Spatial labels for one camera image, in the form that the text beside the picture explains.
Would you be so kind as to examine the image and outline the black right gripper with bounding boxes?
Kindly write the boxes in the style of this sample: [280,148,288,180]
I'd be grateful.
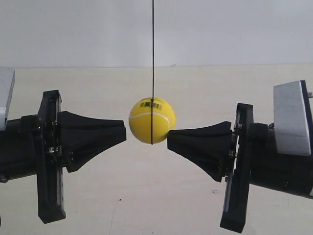
[167,103,313,233]

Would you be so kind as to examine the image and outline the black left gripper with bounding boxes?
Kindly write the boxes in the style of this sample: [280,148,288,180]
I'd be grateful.
[0,90,126,224]

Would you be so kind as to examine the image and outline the yellow tennis ball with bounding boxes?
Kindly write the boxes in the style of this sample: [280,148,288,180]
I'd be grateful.
[128,97,176,144]

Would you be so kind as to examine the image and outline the black hanging string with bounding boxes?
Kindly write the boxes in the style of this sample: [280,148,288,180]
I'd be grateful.
[150,0,156,146]

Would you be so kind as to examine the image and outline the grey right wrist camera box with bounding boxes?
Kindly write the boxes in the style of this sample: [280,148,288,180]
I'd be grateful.
[273,80,313,156]

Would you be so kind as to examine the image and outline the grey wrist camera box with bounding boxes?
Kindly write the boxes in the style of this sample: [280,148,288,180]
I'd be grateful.
[273,80,313,156]
[0,67,15,131]

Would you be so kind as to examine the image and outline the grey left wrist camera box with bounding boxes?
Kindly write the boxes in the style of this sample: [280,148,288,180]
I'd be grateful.
[0,67,15,131]

